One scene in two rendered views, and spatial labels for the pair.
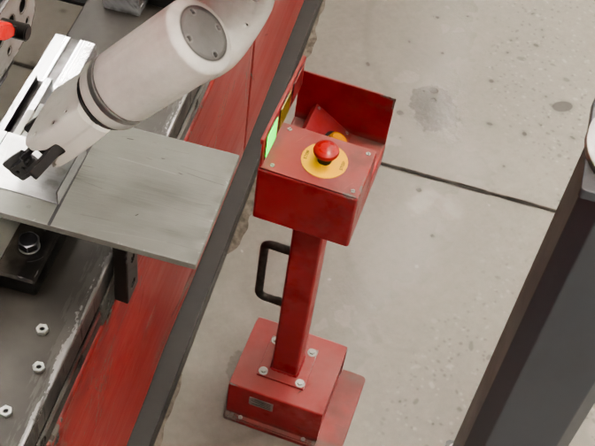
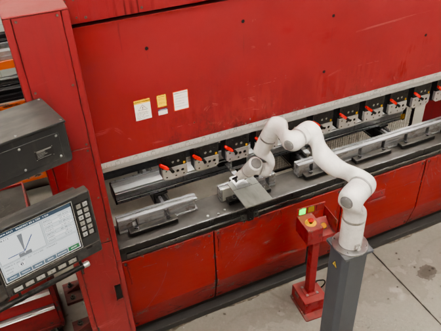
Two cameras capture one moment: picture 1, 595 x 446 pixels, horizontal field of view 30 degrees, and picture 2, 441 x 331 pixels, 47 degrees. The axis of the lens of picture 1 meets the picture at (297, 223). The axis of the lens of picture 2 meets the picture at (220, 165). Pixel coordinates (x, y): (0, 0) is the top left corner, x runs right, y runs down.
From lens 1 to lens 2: 2.06 m
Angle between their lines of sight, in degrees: 45
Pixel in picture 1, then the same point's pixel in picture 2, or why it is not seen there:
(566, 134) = not seen: outside the picture
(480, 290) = (386, 318)
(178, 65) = (248, 165)
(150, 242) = (243, 201)
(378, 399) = not seen: hidden behind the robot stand
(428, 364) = not seen: hidden behind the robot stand
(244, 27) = (268, 167)
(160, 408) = (276, 282)
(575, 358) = (331, 295)
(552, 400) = (329, 310)
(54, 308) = (230, 208)
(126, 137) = (258, 186)
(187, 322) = (300, 271)
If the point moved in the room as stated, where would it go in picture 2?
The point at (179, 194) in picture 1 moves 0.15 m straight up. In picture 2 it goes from (256, 198) to (256, 178)
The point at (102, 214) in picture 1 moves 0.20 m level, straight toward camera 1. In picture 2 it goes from (241, 194) to (219, 210)
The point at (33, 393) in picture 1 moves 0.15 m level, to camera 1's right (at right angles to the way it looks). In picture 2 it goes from (214, 216) to (227, 230)
